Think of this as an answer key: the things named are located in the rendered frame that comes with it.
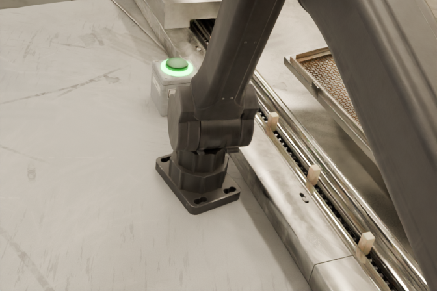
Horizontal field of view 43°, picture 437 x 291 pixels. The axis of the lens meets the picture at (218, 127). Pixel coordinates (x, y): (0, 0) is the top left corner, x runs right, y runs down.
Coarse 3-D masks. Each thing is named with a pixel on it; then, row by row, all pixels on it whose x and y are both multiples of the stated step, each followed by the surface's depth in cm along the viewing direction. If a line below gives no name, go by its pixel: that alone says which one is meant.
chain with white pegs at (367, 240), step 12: (192, 24) 123; (204, 36) 118; (276, 120) 92; (276, 132) 92; (300, 168) 86; (312, 168) 81; (312, 180) 82; (336, 216) 78; (348, 228) 76; (360, 240) 72; (372, 240) 71; (372, 264) 72; (384, 276) 70; (396, 288) 68
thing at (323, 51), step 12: (324, 48) 105; (300, 60) 103; (324, 60) 103; (300, 72) 100; (312, 72) 101; (324, 96) 94; (336, 108) 91; (348, 108) 92; (348, 120) 88; (360, 132) 86
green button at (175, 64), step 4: (168, 60) 95; (172, 60) 95; (176, 60) 95; (180, 60) 95; (184, 60) 95; (168, 64) 94; (172, 64) 94; (176, 64) 94; (180, 64) 94; (184, 64) 94; (188, 64) 95; (168, 68) 93; (172, 68) 93; (176, 68) 93; (180, 68) 93; (184, 68) 93; (188, 68) 95
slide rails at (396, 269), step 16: (208, 32) 118; (288, 128) 92; (304, 144) 89; (288, 160) 85; (304, 160) 86; (304, 176) 82; (320, 176) 83; (336, 192) 80; (352, 208) 78; (336, 224) 75; (352, 224) 76; (368, 224) 76; (352, 240) 73; (384, 256) 71; (368, 272) 69; (400, 272) 69; (384, 288) 67; (416, 288) 67
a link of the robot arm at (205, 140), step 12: (216, 120) 70; (228, 120) 71; (240, 120) 71; (204, 132) 70; (216, 132) 70; (228, 132) 71; (240, 132) 71; (204, 144) 71; (216, 144) 72; (228, 144) 72
